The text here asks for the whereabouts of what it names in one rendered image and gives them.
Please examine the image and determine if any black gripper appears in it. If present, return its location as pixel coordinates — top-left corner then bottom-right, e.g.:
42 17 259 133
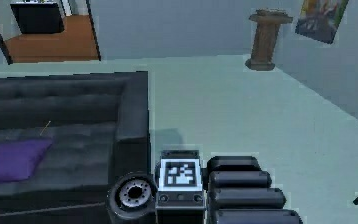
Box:
106 171 159 224

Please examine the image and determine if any black leather sofa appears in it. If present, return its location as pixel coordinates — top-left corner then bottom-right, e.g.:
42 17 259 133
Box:
0 70 151 224

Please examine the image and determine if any thin pale pencil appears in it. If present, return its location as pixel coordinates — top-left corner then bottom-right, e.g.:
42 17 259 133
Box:
39 120 52 137

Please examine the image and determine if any purple cushion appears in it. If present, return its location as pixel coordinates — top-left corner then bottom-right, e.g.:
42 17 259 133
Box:
0 137 55 185

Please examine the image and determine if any black cabinet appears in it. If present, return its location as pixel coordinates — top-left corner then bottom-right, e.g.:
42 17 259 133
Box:
9 1 66 35

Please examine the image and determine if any colourful framed picture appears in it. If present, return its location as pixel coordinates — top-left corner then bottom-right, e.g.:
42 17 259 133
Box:
294 0 350 45

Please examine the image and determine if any brown wooden pedestal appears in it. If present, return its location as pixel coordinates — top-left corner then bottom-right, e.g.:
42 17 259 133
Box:
244 9 294 72

